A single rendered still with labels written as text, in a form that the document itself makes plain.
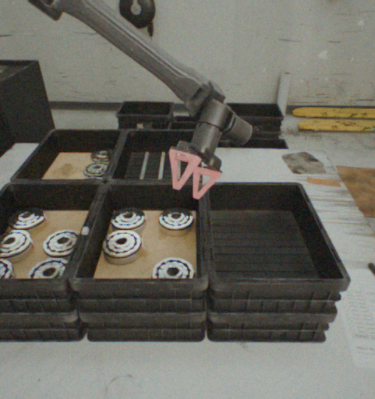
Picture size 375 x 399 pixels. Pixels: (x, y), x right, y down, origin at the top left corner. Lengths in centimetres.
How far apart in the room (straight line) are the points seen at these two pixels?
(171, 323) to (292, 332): 29
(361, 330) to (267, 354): 26
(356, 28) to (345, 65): 37
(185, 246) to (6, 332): 49
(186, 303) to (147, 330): 13
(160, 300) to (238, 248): 29
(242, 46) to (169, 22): 82
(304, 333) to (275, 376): 12
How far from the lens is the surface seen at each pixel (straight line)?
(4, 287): 82
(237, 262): 91
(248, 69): 412
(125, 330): 88
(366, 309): 108
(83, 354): 93
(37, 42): 445
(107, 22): 74
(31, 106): 269
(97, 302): 81
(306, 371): 91
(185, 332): 88
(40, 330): 93
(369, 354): 99
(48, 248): 97
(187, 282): 72
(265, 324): 87
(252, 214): 107
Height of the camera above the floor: 147
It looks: 36 degrees down
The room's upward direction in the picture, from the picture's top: straight up
